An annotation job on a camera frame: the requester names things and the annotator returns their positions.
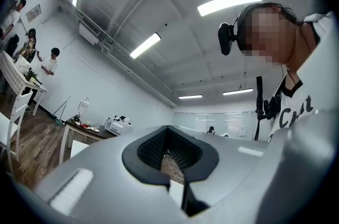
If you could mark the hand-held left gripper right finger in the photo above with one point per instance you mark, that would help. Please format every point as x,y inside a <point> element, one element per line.
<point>227,172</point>

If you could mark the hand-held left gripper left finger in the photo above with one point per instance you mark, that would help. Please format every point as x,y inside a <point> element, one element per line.
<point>106,164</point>

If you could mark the dark wooden table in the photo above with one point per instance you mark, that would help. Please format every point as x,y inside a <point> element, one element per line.
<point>87,133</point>

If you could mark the small white plate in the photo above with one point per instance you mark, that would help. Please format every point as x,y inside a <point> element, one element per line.
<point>94,129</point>

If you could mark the white printer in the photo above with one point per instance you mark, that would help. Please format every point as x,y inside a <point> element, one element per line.
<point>117,127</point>

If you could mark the white desk lamp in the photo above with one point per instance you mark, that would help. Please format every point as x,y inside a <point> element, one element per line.
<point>84,103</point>

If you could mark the white wooden chair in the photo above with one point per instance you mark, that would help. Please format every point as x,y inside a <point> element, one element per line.
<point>18,109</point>

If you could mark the small green plant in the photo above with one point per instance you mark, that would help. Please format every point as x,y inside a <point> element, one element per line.
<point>31,75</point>

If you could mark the person's white printed t-shirt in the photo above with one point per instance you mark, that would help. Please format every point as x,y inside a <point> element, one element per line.
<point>315,80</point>

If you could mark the white lattice-panel table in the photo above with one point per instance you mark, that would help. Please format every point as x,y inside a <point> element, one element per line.
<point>13,77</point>

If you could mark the white bag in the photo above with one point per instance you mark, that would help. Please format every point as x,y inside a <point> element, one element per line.
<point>22,64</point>

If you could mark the white ceiling-mounted box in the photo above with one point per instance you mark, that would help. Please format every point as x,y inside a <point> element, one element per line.
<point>88,33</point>

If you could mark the person's head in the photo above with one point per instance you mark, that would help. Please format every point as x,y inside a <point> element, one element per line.
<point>267,37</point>

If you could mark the black head-worn camera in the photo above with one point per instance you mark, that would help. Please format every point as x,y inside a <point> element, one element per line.
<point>225,39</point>

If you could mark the white wall sign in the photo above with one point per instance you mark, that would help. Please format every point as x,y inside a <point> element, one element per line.
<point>33,13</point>

